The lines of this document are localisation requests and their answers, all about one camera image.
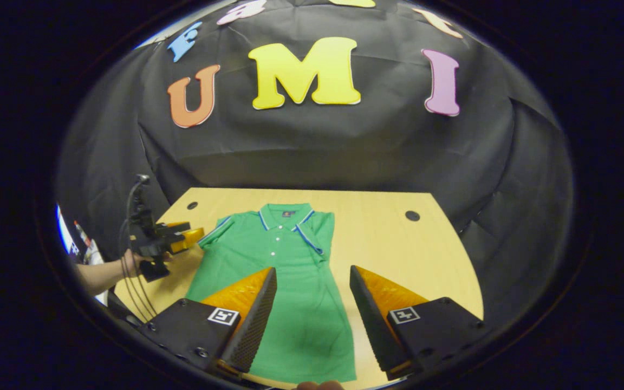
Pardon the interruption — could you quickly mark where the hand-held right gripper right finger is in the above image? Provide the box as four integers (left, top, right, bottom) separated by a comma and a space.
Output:
349, 265, 486, 381

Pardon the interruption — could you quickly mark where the green T-shirt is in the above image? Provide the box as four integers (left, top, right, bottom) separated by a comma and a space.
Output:
185, 203, 357, 384

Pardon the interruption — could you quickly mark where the black backdrop cloth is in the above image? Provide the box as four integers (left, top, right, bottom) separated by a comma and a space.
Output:
55, 0, 575, 331

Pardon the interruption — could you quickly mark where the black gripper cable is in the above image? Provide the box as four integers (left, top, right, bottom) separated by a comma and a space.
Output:
119, 181, 157, 321

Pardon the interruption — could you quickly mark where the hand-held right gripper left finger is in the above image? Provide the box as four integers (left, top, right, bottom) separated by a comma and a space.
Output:
144, 266, 278, 380

